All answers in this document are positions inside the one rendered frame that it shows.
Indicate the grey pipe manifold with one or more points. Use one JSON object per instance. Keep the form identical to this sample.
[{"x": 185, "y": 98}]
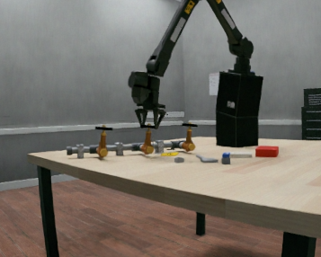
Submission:
[{"x": 146, "y": 147}]

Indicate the red flat rectangular block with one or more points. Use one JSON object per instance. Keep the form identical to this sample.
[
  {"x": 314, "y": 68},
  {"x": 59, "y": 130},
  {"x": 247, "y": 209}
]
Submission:
[{"x": 266, "y": 151}]

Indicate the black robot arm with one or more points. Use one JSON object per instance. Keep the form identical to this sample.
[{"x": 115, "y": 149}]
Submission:
[{"x": 159, "y": 61}]

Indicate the grey hex nut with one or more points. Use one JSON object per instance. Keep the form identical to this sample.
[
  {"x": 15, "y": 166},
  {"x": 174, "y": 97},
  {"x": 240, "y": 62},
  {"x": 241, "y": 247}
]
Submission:
[{"x": 179, "y": 160}]

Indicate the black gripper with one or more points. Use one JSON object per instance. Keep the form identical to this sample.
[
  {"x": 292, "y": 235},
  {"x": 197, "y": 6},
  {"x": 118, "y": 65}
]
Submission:
[{"x": 150, "y": 107}]

